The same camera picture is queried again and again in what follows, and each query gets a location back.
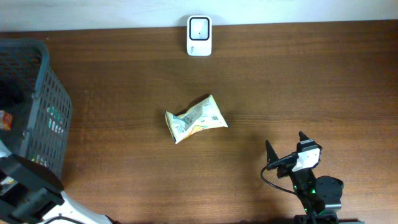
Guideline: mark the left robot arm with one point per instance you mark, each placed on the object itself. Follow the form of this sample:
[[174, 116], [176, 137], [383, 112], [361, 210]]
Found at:
[[31, 193]]

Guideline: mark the yellow snack bag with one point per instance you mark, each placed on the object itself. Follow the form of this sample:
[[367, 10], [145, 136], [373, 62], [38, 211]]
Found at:
[[203, 115]]

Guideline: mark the grey plastic basket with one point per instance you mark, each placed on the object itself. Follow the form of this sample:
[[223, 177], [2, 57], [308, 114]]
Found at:
[[40, 107]]

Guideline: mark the orange tissue pack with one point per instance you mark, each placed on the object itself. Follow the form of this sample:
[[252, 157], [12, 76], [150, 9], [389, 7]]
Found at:
[[5, 120]]

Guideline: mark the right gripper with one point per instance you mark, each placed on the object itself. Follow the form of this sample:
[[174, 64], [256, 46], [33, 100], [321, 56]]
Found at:
[[271, 155]]

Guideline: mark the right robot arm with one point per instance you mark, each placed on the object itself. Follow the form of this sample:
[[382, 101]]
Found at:
[[320, 196]]

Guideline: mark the white barcode scanner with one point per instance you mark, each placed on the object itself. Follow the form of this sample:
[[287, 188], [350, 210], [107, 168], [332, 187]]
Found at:
[[199, 36]]

